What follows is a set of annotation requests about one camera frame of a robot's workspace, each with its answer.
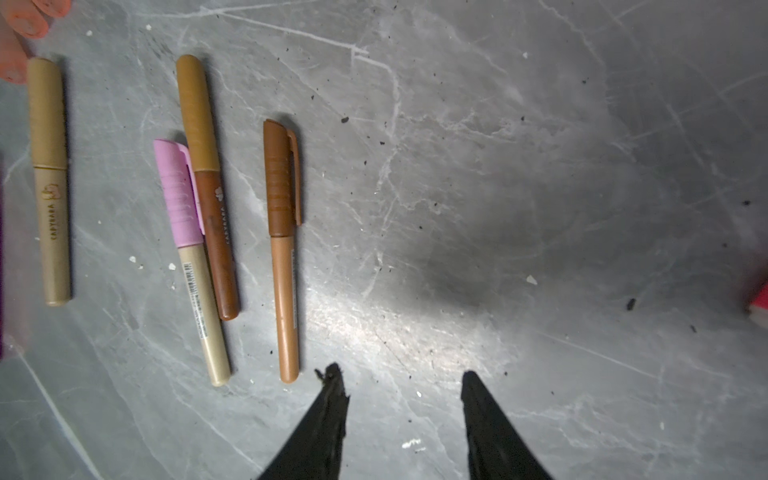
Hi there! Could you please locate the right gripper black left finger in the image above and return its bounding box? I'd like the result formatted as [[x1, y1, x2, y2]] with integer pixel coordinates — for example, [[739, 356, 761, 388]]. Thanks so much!
[[259, 363, 350, 479]]

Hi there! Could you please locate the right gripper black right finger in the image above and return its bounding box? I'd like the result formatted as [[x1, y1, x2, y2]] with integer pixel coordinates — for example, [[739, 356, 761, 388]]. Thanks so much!
[[461, 371, 552, 480]]

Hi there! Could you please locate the red orange marker pen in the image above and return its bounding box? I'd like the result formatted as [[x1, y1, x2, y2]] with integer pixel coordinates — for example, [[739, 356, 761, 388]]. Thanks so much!
[[748, 284, 768, 329]]

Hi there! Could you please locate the dark brown marker pen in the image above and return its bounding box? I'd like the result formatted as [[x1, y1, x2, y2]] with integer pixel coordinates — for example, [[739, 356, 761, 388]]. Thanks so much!
[[263, 119, 302, 384]]

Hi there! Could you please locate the pink lilac marker pen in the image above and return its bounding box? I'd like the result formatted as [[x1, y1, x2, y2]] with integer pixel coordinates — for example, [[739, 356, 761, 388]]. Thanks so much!
[[153, 139, 231, 387]]

